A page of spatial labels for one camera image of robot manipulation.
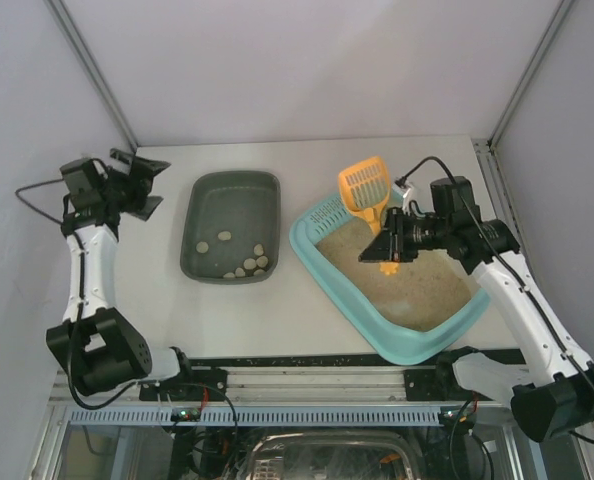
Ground yellow litter scoop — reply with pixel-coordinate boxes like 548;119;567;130
337;155;401;278

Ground teal cat litter box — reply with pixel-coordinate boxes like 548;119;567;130
289;193;491;366

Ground grey plastic waste tray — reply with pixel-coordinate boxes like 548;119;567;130
180;170;281;285

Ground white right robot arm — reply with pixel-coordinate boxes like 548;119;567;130
358;207;594;442

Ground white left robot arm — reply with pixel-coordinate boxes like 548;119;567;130
46;149;182;404

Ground beige cat litter pellets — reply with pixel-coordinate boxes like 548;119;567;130
316;219;477;332

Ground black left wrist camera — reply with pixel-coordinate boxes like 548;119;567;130
60;158;103;196

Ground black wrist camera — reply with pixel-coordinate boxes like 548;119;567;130
430;176;481;227
60;158;103;196

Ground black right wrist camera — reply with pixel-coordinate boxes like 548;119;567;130
430;176;481;227

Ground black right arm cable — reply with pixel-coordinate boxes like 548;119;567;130
392;156;594;447

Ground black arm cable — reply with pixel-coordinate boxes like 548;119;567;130
392;156;594;447
15;157;143;412

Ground right side aluminium rail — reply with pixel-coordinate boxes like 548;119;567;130
472;139;523;244

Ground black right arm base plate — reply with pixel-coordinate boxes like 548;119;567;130
404;347;478;402

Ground left aluminium frame post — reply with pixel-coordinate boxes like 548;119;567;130
44;0;139;152

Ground aluminium frame post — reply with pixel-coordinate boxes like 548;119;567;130
44;0;139;152
487;0;578;150

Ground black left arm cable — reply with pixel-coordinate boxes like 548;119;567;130
15;157;143;412

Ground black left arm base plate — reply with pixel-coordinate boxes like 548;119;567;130
139;353;228;403

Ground aluminium mounting rail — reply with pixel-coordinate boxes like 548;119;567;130
49;363;528;407

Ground steel wire basket below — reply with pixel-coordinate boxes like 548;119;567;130
245;430;421;479

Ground light blue slotted cable duct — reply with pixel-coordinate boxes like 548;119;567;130
68;405;442;427

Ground right aluminium frame post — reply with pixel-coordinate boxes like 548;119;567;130
487;0;578;150

